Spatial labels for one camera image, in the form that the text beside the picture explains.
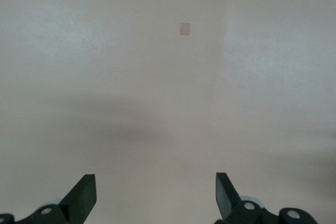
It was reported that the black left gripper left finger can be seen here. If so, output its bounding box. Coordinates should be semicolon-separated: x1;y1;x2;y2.
0;174;97;224

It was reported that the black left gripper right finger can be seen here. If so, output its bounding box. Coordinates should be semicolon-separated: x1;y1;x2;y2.
214;172;318;224

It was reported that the small brown tape marker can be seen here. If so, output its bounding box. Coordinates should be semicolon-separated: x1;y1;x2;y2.
180;22;191;36

